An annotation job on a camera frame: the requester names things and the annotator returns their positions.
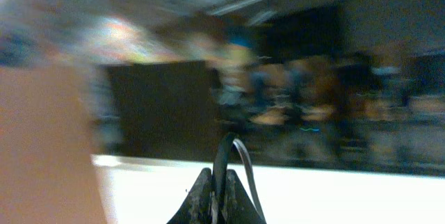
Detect black USB cable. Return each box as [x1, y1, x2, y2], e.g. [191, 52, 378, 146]
[211, 132, 265, 224]

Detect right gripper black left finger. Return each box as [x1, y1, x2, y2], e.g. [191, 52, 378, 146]
[168, 168, 212, 224]

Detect cardboard panel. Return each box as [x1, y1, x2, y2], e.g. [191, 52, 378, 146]
[1, 65, 106, 223]

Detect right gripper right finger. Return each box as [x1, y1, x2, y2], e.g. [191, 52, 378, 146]
[222, 170, 266, 224]

